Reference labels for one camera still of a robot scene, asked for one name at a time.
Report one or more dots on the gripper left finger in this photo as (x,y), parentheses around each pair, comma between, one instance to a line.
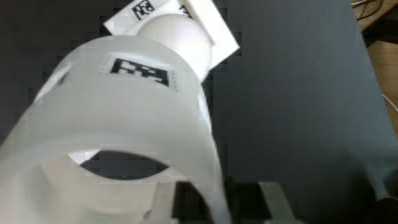
(172,203)

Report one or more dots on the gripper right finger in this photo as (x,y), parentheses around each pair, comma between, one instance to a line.
(257,203)

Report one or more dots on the white lamp shade cone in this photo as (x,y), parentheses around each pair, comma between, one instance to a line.
(111,135)

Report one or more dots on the white lamp base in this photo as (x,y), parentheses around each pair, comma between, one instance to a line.
(197,9)

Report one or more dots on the white lamp bulb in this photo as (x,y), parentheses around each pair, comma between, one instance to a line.
(177,33)

